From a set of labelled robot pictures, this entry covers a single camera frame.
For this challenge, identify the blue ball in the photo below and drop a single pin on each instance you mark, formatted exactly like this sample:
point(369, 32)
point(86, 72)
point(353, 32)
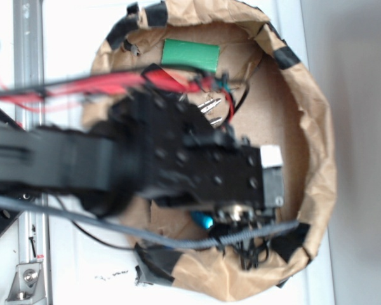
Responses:
point(203, 220)

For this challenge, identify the brown paper bag bin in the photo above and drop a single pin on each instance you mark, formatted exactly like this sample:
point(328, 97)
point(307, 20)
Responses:
point(285, 106)

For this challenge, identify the green rectangular block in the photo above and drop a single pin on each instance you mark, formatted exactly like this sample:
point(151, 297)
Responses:
point(198, 55)

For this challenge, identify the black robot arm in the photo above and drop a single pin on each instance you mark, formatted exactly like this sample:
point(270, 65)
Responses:
point(89, 165)

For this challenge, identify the metal corner bracket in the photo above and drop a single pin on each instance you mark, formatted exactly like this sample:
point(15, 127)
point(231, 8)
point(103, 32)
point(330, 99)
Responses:
point(28, 285)

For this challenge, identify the grey white servo block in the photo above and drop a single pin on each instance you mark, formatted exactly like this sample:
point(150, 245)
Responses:
point(272, 176)

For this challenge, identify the aluminium extrusion rail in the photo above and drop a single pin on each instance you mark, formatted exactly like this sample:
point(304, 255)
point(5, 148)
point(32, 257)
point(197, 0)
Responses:
point(33, 235)

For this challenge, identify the silver key bunch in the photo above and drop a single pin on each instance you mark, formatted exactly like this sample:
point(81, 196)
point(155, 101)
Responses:
point(208, 107)

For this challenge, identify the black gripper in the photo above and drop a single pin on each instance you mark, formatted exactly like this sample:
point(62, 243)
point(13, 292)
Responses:
point(176, 158)

